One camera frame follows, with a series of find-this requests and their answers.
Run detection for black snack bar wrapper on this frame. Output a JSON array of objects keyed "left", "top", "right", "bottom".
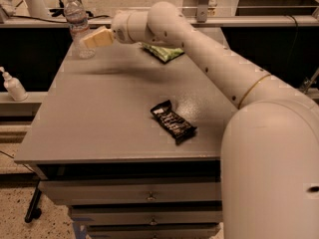
[{"left": 151, "top": 100, "right": 196, "bottom": 144}]

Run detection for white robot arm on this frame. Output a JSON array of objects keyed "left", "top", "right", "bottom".
[{"left": 81, "top": 2, "right": 319, "bottom": 239}]

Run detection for black cable on rail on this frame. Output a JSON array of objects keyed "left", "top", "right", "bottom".
[{"left": 13, "top": 14, "right": 111, "bottom": 25}]

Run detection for grey drawer cabinet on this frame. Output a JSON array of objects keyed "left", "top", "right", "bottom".
[{"left": 16, "top": 44, "right": 234, "bottom": 239}]

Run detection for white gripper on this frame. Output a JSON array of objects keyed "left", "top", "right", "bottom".
[{"left": 81, "top": 11, "right": 131, "bottom": 48}]

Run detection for black caster leg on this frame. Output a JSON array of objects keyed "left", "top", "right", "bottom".
[{"left": 24, "top": 187, "right": 42, "bottom": 223}]

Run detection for white pump dispenser bottle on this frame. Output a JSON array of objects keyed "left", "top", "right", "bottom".
[{"left": 0, "top": 67, "right": 28, "bottom": 102}]

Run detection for green chip bag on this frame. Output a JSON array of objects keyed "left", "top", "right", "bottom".
[{"left": 142, "top": 43, "right": 184, "bottom": 63}]

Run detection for clear plastic water bottle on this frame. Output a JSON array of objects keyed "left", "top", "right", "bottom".
[{"left": 64, "top": 0, "right": 95, "bottom": 59}]

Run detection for grey metal post bracket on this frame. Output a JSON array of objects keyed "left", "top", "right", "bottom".
[{"left": 196, "top": 0, "right": 209, "bottom": 23}]

